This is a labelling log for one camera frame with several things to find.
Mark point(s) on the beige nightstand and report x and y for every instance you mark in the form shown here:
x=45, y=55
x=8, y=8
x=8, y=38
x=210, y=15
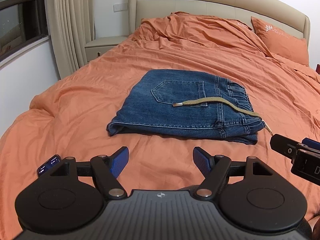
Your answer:
x=101, y=45

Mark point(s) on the blue denim pants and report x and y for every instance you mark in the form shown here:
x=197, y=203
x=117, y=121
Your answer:
x=188, y=104

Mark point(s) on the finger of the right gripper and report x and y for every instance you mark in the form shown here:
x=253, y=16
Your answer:
x=311, y=143

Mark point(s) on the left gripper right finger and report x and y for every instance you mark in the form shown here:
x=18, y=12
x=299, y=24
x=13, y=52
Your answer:
x=215, y=172

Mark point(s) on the white wall socket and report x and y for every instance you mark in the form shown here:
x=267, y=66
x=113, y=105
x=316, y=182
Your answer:
x=120, y=7

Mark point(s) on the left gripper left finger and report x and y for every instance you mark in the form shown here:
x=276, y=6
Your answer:
x=105, y=173

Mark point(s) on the dark framed window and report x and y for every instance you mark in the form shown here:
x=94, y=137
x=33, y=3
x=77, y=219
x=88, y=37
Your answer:
x=22, y=23

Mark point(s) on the orange pillow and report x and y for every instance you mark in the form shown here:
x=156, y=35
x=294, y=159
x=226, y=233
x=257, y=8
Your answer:
x=281, y=43

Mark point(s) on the beige upholstered headboard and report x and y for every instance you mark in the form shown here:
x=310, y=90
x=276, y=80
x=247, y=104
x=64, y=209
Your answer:
x=275, y=12

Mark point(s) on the beige pleated curtain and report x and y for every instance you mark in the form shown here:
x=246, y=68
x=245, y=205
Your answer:
x=71, y=27

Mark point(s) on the black smartphone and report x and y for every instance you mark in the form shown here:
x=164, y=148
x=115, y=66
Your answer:
x=51, y=162

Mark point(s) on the orange duvet cover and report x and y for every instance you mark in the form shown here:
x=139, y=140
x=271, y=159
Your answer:
x=71, y=117

